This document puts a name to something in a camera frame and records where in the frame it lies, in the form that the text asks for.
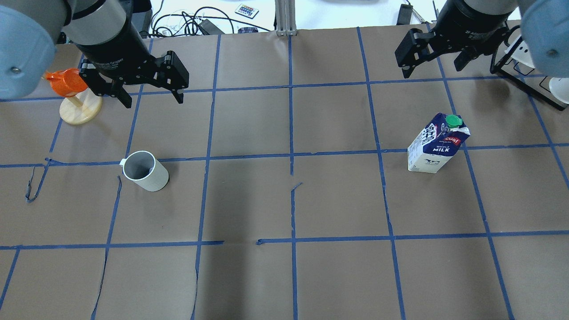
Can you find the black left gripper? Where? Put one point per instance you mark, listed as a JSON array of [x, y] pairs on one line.
[[116, 52]]

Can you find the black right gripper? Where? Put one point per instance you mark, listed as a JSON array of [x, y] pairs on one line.
[[470, 27]]

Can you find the white ribbed mug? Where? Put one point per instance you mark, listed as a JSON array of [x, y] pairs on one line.
[[145, 170]]

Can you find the blue white milk carton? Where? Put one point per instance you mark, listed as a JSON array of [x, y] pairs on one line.
[[437, 143]]

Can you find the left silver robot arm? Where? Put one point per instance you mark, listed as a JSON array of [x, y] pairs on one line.
[[101, 29]]

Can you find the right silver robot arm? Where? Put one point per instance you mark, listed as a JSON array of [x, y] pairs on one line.
[[543, 25]]

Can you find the orange cup on stand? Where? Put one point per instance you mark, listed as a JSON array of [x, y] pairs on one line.
[[66, 83]]

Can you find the black power adapter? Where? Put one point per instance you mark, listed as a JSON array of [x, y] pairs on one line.
[[405, 14]]

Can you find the white mug on rack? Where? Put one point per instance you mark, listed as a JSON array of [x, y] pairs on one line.
[[519, 52], [559, 88]]

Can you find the small remote control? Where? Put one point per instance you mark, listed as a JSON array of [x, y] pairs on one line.
[[246, 11]]

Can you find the black wire mug rack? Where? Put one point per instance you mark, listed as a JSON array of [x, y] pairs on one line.
[[531, 81]]

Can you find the aluminium frame post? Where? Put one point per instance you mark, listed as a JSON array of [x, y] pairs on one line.
[[286, 18]]

